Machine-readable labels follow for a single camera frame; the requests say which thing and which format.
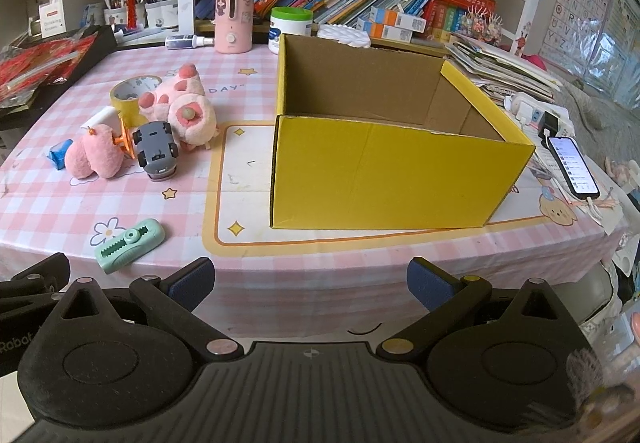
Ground grey blanket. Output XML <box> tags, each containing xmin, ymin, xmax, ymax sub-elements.
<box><xmin>555</xmin><ymin>68</ymin><xmax>640</xmax><ymax>164</ymax></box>

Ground small blue packet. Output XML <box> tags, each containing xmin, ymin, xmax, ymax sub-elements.
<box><xmin>48</xmin><ymin>139</ymin><xmax>76</xmax><ymax>170</ymax></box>

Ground pink checked tablecloth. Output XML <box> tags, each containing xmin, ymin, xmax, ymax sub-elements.
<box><xmin>0</xmin><ymin>40</ymin><xmax>628</xmax><ymax>339</ymax></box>

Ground pink cylindrical humidifier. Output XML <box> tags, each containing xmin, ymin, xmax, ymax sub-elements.
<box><xmin>215</xmin><ymin>0</ymin><xmax>256</xmax><ymax>55</ymax></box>

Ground pink plush paw slipper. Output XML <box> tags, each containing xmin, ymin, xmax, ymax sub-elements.
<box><xmin>139</xmin><ymin>64</ymin><xmax>221</xmax><ymax>151</ymax></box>

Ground red boxed book set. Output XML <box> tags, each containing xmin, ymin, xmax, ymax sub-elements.
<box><xmin>422</xmin><ymin>0</ymin><xmax>496</xmax><ymax>41</ymax></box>

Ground white charger block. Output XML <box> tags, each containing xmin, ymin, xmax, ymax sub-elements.
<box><xmin>80</xmin><ymin>106</ymin><xmax>123</xmax><ymax>136</ymax></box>

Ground black plug adapter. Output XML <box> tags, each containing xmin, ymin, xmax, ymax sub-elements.
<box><xmin>539</xmin><ymin>110</ymin><xmax>560</xmax><ymax>141</ymax></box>

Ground laminated wall chart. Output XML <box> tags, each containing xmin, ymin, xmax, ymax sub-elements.
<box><xmin>595</xmin><ymin>0</ymin><xmax>640</xmax><ymax>109</ymax></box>

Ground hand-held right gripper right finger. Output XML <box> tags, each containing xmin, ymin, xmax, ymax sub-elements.
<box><xmin>376</xmin><ymin>257</ymin><xmax>583</xmax><ymax>362</ymax></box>

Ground red packets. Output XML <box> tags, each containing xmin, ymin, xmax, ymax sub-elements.
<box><xmin>0</xmin><ymin>34</ymin><xmax>98</xmax><ymax>104</ymax></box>

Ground white pen cup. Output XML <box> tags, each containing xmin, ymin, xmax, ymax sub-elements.
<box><xmin>144</xmin><ymin>0</ymin><xmax>179</xmax><ymax>30</ymax></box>
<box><xmin>102</xmin><ymin>0</ymin><xmax>146</xmax><ymax>29</ymax></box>

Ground yellow cardboard box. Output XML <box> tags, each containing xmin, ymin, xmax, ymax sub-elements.
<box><xmin>270</xmin><ymin>33</ymin><xmax>537</xmax><ymax>230</ymax></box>

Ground clear spray bottle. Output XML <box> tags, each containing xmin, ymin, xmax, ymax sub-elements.
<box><xmin>166</xmin><ymin>34</ymin><xmax>216</xmax><ymax>50</ymax></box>

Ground black tray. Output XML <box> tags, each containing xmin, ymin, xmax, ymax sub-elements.
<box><xmin>0</xmin><ymin>26</ymin><xmax>118</xmax><ymax>124</ymax></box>

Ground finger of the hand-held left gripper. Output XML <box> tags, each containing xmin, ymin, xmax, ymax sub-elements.
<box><xmin>0</xmin><ymin>253</ymin><xmax>71</xmax><ymax>319</ymax></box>

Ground stack of papers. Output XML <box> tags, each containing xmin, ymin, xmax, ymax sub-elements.
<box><xmin>445</xmin><ymin>34</ymin><xmax>566</xmax><ymax>104</ymax></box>

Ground white power strip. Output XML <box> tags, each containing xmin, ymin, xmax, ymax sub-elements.
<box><xmin>505</xmin><ymin>93</ymin><xmax>576</xmax><ymax>134</ymax></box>

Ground colourful spiky ornament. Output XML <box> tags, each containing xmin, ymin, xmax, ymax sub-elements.
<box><xmin>462</xmin><ymin>6</ymin><xmax>503</xmax><ymax>46</ymax></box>

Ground white labelled box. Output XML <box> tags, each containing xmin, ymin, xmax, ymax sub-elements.
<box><xmin>39</xmin><ymin>0</ymin><xmax>67</xmax><ymax>38</ymax></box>

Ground white jar green lid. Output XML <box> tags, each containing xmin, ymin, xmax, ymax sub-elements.
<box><xmin>268</xmin><ymin>7</ymin><xmax>314</xmax><ymax>55</ymax></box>

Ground pink plush chick toy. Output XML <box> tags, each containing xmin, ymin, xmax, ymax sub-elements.
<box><xmin>65</xmin><ymin>116</ymin><xmax>136</xmax><ymax>180</ymax></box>

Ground white quilted purse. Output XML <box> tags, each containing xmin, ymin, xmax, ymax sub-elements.
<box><xmin>317</xmin><ymin>23</ymin><xmax>372</xmax><ymax>49</ymax></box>

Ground orange white carton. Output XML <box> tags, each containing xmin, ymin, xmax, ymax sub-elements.
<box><xmin>370</xmin><ymin>6</ymin><xmax>431</xmax><ymax>33</ymax></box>
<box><xmin>356</xmin><ymin>20</ymin><xmax>413</xmax><ymax>44</ymax></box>

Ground green tape dispenser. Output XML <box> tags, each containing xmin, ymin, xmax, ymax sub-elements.
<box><xmin>95</xmin><ymin>218</ymin><xmax>166</xmax><ymax>269</ymax></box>

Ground magenta plush item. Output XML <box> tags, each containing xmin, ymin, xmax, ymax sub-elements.
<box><xmin>517</xmin><ymin>50</ymin><xmax>548</xmax><ymax>71</ymax></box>

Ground alphabet wall poster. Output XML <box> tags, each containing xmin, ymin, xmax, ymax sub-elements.
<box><xmin>542</xmin><ymin>0</ymin><xmax>615</xmax><ymax>66</ymax></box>

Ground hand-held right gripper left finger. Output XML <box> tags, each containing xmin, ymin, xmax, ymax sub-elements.
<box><xmin>47</xmin><ymin>258</ymin><xmax>246</xmax><ymax>365</ymax></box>

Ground grey toy car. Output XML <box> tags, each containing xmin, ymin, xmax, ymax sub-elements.
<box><xmin>131</xmin><ymin>120</ymin><xmax>182</xmax><ymax>183</ymax></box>

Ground smartphone with charging cable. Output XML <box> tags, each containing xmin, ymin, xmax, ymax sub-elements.
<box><xmin>547</xmin><ymin>136</ymin><xmax>600</xmax><ymax>200</ymax></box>

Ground yellow tape roll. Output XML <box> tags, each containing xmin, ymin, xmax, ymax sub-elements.
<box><xmin>110</xmin><ymin>76</ymin><xmax>163</xmax><ymax>126</ymax></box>

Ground white grey chair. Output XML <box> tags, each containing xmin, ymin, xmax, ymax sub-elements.
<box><xmin>575</xmin><ymin>263</ymin><xmax>633</xmax><ymax>324</ymax></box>

